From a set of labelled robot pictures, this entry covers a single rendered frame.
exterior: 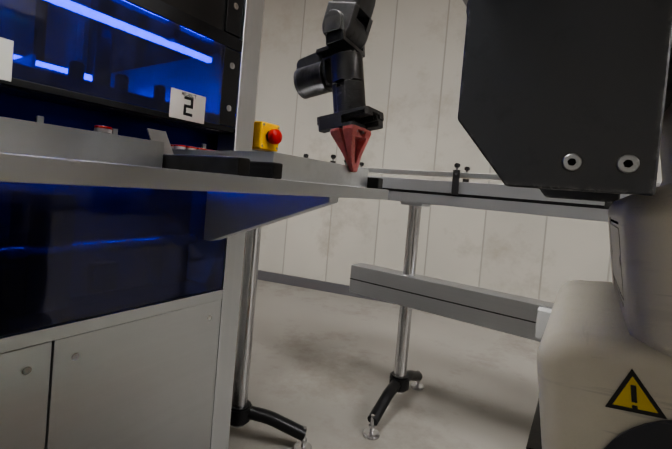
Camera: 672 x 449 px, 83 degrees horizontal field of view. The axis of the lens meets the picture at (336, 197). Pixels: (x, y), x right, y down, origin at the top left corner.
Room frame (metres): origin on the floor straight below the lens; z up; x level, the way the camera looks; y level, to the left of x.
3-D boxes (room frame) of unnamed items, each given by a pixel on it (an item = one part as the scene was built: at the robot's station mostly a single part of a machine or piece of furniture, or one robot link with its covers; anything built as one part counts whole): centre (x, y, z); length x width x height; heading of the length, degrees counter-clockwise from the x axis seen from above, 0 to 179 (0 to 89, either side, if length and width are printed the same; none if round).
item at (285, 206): (0.79, 0.14, 0.79); 0.34 x 0.03 x 0.13; 57
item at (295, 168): (0.70, 0.16, 0.90); 0.34 x 0.26 x 0.04; 57
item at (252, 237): (1.24, 0.26, 0.46); 0.09 x 0.09 x 0.77; 57
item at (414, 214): (1.53, -0.32, 0.46); 0.09 x 0.09 x 0.77; 57
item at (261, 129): (1.04, 0.22, 0.99); 0.08 x 0.07 x 0.07; 57
